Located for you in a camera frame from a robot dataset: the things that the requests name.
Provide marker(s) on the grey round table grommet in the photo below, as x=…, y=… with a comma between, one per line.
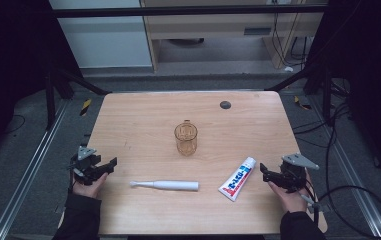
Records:
x=225, y=105

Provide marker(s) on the person's right hand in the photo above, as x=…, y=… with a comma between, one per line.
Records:
x=289, y=200

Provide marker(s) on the black horizontal frame bar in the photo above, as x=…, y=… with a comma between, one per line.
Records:
x=184, y=10

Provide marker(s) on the aluminium floor rail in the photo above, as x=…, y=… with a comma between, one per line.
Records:
x=24, y=173
x=354, y=180

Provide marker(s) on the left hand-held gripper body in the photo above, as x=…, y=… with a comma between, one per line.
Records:
x=85, y=163

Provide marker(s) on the white toothpaste tube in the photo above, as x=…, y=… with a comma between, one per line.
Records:
x=237, y=180

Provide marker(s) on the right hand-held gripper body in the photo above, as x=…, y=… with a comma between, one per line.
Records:
x=293, y=171

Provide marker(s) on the clear amber plastic cup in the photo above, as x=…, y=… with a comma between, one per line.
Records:
x=186, y=140

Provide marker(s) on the light wooden desk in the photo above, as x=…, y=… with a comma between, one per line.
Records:
x=211, y=28

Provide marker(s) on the yellow black striped tape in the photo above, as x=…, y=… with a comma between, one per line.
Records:
x=85, y=107
x=301, y=103

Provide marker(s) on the dark curtain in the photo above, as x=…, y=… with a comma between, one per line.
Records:
x=368, y=66
x=11, y=66

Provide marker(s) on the grey tape strip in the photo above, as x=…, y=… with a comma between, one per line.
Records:
x=321, y=208

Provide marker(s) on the small white floor object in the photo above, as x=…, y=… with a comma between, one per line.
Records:
x=288, y=69

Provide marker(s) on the person's left hand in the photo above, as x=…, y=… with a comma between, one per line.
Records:
x=88, y=189

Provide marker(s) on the white cabinet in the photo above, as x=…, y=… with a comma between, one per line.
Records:
x=101, y=36

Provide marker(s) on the white electric toothbrush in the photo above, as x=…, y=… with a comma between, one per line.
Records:
x=168, y=185

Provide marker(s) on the black metal stand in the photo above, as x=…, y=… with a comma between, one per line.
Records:
x=324, y=90
x=53, y=100

